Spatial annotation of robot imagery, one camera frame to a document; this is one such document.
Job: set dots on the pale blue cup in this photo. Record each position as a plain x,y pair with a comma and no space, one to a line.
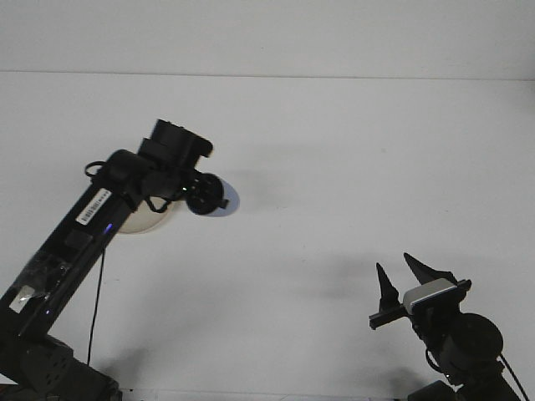
232,200

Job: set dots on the pale round plate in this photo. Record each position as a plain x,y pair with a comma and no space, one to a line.
144,221

